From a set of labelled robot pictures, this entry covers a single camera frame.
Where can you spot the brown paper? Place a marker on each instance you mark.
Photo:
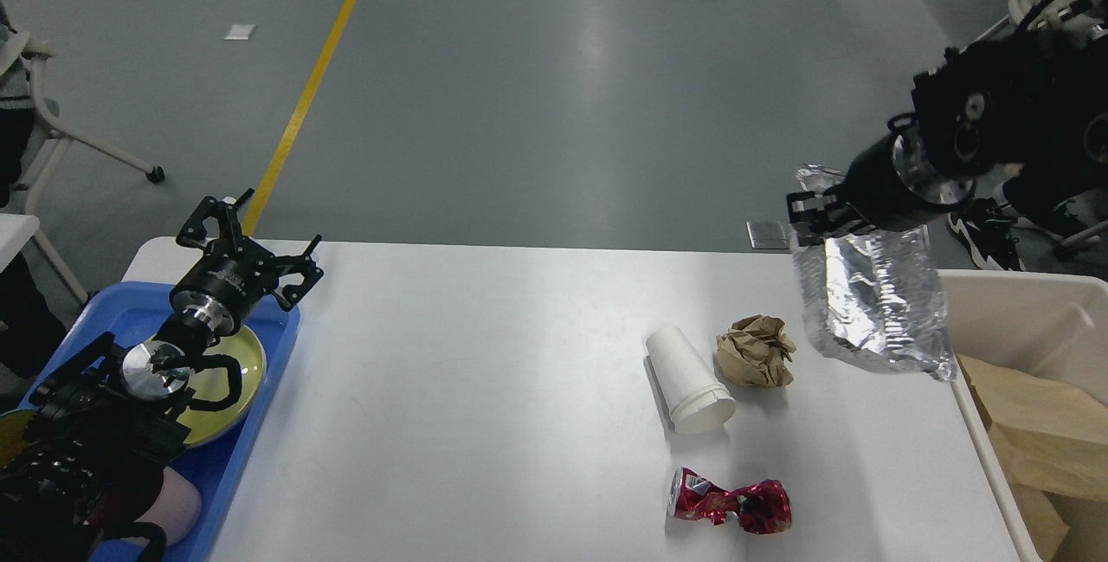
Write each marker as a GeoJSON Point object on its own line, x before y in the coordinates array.
{"type": "Point", "coordinates": [755, 352]}

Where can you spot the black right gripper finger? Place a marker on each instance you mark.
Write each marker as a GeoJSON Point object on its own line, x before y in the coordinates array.
{"type": "Point", "coordinates": [814, 231]}
{"type": "Point", "coordinates": [817, 203]}

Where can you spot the teal mug yellow inside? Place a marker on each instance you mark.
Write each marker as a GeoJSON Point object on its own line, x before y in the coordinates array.
{"type": "Point", "coordinates": [13, 425]}

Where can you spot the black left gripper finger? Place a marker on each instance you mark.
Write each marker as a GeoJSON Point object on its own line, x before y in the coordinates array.
{"type": "Point", "coordinates": [214, 228]}
{"type": "Point", "coordinates": [288, 279]}

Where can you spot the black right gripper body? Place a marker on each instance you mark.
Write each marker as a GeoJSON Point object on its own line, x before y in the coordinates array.
{"type": "Point", "coordinates": [893, 185]}

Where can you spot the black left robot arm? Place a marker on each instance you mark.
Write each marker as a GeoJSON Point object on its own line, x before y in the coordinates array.
{"type": "Point", "coordinates": [131, 443]}

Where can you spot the crushed red can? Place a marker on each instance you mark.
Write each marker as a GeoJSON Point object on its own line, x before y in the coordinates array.
{"type": "Point", "coordinates": [762, 508]}

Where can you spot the brown paper bag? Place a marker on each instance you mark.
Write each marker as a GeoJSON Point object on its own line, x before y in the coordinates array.
{"type": "Point", "coordinates": [1050, 439]}

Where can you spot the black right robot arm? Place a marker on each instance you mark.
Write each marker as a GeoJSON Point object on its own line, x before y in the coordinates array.
{"type": "Point", "coordinates": [1019, 98]}

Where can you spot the beige plastic bin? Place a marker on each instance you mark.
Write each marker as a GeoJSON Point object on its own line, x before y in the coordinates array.
{"type": "Point", "coordinates": [1053, 328]}

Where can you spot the pink mug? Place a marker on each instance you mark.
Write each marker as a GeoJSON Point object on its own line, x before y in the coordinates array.
{"type": "Point", "coordinates": [167, 500]}

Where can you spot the white side table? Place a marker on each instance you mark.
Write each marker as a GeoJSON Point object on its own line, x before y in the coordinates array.
{"type": "Point", "coordinates": [16, 230]}

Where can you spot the blue plastic tray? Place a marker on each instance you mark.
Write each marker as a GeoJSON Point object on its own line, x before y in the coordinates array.
{"type": "Point", "coordinates": [133, 310]}

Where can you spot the left metal floor plate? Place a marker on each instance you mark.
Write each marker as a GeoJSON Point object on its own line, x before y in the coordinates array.
{"type": "Point", "coordinates": [767, 235]}

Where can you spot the white paper cup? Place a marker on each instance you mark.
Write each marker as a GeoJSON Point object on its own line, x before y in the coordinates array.
{"type": "Point", "coordinates": [697, 402]}

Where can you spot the white paper scrap on floor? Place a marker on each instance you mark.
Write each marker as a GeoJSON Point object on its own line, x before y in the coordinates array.
{"type": "Point", "coordinates": [240, 32]}

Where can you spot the person in dark jeans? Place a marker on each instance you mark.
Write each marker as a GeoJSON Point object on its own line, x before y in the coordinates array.
{"type": "Point", "coordinates": [1036, 199]}

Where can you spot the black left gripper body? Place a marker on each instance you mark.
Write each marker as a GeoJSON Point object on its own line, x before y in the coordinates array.
{"type": "Point", "coordinates": [218, 293]}

